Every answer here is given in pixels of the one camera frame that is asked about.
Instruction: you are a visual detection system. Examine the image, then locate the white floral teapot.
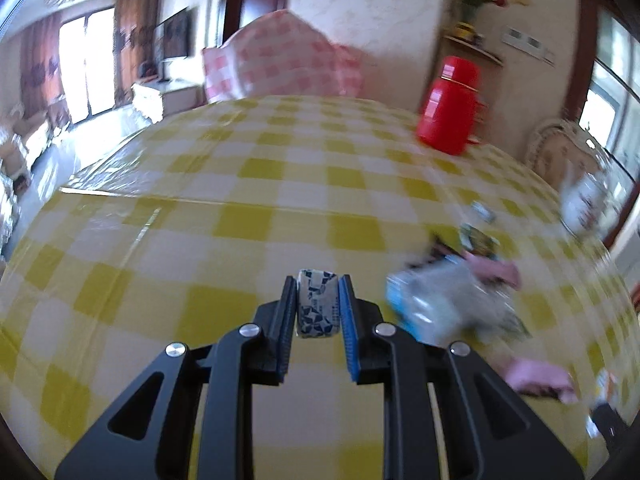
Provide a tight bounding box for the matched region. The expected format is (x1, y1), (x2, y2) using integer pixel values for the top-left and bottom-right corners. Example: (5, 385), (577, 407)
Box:
(557, 160), (617, 234)

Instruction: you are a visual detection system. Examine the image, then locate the brown patterned curtain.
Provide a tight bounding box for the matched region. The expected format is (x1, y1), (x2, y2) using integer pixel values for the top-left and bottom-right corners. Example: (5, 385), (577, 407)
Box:
(114, 0), (161, 109)

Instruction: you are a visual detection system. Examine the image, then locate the wooden corner shelf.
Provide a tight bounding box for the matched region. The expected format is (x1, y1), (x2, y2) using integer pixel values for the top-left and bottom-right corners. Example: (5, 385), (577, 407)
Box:
(442, 34), (504, 66)

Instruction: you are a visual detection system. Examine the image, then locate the dark snack packet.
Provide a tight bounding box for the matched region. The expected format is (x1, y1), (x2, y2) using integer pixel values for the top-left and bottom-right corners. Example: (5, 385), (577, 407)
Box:
(407, 232), (469, 269)

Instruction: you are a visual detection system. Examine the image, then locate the glass panel door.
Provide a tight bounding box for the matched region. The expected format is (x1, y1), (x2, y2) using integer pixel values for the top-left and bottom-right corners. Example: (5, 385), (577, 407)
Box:
(575, 5), (640, 181)

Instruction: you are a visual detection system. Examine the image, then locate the flat screen television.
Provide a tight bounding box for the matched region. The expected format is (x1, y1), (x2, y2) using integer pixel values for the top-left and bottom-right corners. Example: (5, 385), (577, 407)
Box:
(157, 7), (194, 64)

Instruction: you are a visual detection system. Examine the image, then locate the cream ornate sofa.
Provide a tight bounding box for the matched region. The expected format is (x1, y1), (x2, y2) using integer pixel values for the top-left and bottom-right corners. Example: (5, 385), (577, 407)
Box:
(0, 105), (71, 192)

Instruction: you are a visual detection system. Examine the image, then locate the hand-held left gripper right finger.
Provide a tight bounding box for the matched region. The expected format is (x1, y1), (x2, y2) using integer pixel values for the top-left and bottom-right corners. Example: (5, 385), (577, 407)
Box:
(337, 274), (586, 480)

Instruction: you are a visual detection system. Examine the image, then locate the white low cabinet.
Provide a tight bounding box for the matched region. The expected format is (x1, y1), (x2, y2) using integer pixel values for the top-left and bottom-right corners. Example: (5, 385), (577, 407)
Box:
(132, 77), (206, 121)

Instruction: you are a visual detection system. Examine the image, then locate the blue patterned snack packet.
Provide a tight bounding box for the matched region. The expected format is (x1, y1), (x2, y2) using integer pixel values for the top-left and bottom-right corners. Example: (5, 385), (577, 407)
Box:
(295, 269), (344, 340)

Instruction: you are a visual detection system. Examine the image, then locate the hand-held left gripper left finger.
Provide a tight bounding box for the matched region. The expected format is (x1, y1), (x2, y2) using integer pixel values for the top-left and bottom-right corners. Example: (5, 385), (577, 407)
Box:
(54, 275), (301, 480)

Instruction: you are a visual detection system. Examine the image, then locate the pink checked cloth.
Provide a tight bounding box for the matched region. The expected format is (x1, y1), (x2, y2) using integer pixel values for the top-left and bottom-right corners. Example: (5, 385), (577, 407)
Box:
(201, 9), (364, 104)

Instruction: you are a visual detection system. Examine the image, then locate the red thermos jug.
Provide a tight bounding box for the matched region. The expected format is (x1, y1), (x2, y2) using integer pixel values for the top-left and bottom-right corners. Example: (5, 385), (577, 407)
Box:
(416, 56), (484, 156)

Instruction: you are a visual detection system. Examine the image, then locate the light blue snack packet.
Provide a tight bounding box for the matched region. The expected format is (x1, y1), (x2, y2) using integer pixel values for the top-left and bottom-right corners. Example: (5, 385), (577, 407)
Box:
(385, 255), (516, 344)

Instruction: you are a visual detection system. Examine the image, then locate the ornate white chair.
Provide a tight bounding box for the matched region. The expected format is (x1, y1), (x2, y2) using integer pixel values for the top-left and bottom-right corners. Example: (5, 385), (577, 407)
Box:
(527, 119), (612, 197)

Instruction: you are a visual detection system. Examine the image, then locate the pink snack packet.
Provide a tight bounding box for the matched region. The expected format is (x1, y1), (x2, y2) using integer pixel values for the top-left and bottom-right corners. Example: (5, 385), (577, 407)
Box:
(467, 255), (521, 291)
(505, 357), (577, 404)

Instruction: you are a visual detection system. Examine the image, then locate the white wall switch panel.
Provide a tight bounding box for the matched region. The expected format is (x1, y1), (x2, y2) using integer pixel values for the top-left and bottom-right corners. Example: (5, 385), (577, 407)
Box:
(502, 27), (556, 64)

